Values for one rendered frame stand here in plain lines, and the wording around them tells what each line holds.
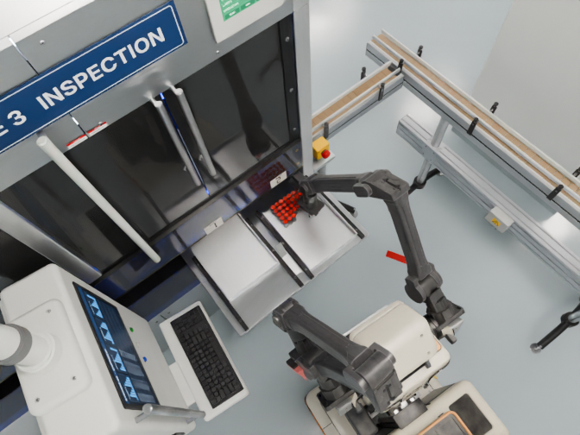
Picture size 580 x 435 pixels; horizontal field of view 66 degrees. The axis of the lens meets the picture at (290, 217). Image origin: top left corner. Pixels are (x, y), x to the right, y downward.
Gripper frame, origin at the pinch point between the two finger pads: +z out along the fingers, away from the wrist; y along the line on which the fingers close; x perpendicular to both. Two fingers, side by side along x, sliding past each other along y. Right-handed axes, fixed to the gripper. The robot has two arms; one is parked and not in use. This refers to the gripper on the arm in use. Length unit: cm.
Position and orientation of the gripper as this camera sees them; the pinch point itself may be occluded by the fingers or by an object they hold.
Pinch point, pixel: (311, 212)
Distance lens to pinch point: 192.6
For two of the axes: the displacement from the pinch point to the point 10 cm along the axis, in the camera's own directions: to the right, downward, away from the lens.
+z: 0.7, 4.1, 9.1
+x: -6.0, 7.4, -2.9
